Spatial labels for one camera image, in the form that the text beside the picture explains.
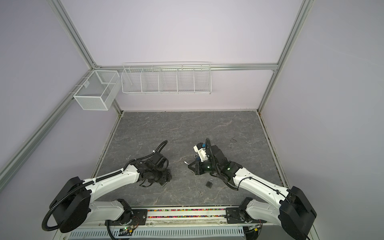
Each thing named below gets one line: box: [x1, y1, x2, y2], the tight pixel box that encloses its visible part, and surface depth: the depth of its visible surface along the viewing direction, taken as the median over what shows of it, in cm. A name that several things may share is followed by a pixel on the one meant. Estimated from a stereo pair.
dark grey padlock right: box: [205, 179, 214, 189], surface depth 86 cm
